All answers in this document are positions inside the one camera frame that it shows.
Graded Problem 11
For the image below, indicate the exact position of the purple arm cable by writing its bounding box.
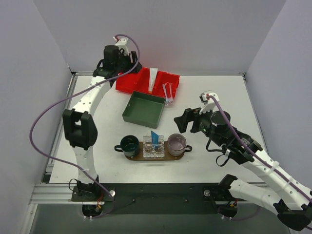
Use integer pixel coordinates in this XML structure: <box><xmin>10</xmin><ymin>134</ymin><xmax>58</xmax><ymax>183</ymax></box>
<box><xmin>207</xmin><ymin>95</ymin><xmax>312</xmax><ymax>221</ymax></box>
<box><xmin>29</xmin><ymin>34</ymin><xmax>142</xmax><ymax>219</ymax></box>

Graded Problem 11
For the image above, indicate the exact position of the lilac enamel mug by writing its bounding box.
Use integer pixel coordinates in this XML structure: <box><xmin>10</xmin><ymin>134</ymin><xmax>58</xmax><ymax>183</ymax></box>
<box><xmin>167</xmin><ymin>134</ymin><xmax>193</xmax><ymax>156</ymax></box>

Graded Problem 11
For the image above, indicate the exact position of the green metal box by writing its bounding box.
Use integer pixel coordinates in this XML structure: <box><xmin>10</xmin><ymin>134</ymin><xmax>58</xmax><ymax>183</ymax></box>
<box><xmin>122</xmin><ymin>91</ymin><xmax>165</xmax><ymax>129</ymax></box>

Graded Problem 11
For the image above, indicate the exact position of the blue toothpaste tube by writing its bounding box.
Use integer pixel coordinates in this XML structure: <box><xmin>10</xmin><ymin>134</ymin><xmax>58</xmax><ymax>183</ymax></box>
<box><xmin>151</xmin><ymin>131</ymin><xmax>159</xmax><ymax>147</ymax></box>

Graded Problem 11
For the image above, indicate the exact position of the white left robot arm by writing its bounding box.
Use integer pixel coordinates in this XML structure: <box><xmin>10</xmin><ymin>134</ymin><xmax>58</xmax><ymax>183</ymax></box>
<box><xmin>62</xmin><ymin>44</ymin><xmax>142</xmax><ymax>201</ymax></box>

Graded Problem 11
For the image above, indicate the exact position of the wooden oval tray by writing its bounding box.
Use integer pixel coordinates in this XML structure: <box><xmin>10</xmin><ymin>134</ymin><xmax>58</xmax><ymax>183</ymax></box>
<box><xmin>125</xmin><ymin>141</ymin><xmax>185</xmax><ymax>161</ymax></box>

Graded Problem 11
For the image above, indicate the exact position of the clear textured glass holder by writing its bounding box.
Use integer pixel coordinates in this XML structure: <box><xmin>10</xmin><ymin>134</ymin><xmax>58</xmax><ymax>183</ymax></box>
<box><xmin>142</xmin><ymin>136</ymin><xmax>165</xmax><ymax>158</ymax></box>

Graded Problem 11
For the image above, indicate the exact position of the dark green mug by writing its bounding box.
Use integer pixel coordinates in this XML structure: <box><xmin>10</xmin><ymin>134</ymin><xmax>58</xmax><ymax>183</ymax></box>
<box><xmin>114</xmin><ymin>135</ymin><xmax>140</xmax><ymax>158</ymax></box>

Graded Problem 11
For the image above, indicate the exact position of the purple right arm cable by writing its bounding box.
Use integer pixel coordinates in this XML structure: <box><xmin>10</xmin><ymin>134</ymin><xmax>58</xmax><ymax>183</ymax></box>
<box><xmin>207</xmin><ymin>95</ymin><xmax>312</xmax><ymax>221</ymax></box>

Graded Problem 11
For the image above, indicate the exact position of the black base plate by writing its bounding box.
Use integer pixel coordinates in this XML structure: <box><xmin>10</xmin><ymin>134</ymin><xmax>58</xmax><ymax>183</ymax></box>
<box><xmin>70</xmin><ymin>182</ymin><xmax>247</xmax><ymax>219</ymax></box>

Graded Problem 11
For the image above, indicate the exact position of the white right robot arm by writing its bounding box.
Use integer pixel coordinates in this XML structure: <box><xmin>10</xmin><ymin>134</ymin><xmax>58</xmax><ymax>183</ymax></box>
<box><xmin>174</xmin><ymin>108</ymin><xmax>312</xmax><ymax>231</ymax></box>

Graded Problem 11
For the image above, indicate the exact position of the white toothpaste tube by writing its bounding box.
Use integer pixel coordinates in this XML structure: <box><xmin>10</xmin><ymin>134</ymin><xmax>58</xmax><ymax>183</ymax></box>
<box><xmin>148</xmin><ymin>68</ymin><xmax>158</xmax><ymax>94</ymax></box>

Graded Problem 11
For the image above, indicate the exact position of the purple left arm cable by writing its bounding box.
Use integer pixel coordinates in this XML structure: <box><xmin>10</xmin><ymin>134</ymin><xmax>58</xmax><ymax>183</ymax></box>
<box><xmin>29</xmin><ymin>34</ymin><xmax>142</xmax><ymax>219</ymax></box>

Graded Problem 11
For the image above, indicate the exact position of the aluminium frame rail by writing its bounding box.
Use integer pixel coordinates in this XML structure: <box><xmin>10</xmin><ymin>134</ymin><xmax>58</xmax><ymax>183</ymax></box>
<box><xmin>29</xmin><ymin>184</ymin><xmax>82</xmax><ymax>204</ymax></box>

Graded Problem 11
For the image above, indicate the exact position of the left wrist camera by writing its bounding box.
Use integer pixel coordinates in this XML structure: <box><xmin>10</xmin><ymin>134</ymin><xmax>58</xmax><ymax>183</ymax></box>
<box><xmin>113</xmin><ymin>36</ymin><xmax>129</xmax><ymax>55</ymax></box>

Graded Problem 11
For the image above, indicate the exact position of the red plastic organizer bin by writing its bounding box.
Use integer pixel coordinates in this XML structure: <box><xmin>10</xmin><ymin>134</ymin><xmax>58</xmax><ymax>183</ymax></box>
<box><xmin>115</xmin><ymin>67</ymin><xmax>180</xmax><ymax>98</ymax></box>

